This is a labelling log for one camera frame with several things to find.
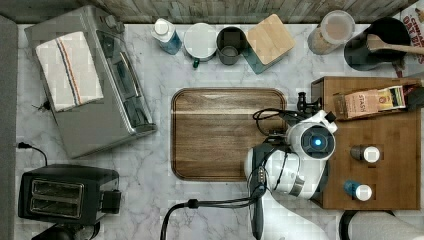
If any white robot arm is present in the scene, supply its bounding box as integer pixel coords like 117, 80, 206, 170
244, 109, 337, 240

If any wooden cutting board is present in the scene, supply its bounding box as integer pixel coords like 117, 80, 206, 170
171, 88, 286, 182

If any dark grey cup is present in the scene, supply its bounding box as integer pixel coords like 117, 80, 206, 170
216, 27, 248, 65

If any stainless toaster oven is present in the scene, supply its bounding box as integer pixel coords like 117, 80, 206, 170
25, 5, 156, 158

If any teal box wooden lid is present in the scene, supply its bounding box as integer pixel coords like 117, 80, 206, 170
243, 14, 296, 74

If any blue bottle white cap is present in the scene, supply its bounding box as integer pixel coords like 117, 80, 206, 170
151, 18, 182, 55

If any tea bag box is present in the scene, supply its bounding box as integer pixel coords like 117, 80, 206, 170
333, 84, 423, 120

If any striped white dish towel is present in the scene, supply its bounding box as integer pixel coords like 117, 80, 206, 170
35, 32, 103, 111

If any clear jar white lid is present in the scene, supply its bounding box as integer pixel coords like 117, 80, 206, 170
307, 10, 355, 55

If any black toaster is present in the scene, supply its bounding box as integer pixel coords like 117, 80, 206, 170
18, 164, 121, 225

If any black utensil crock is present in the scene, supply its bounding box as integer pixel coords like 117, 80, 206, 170
344, 17, 411, 71

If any grey spice jar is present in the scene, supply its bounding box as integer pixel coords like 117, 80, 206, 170
350, 145, 381, 163

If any blue spice jar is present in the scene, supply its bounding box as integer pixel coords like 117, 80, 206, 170
343, 180, 373, 201

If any wooden spoon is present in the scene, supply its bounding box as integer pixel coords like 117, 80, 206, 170
366, 34, 424, 55

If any red printed package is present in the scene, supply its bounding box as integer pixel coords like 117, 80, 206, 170
394, 0, 424, 78

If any white mug green handle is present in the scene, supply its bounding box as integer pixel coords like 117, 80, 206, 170
184, 23, 217, 68

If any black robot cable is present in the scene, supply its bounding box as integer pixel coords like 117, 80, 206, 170
159, 108, 301, 240

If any black power plug cord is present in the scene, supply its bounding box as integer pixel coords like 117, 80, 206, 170
17, 141, 49, 167

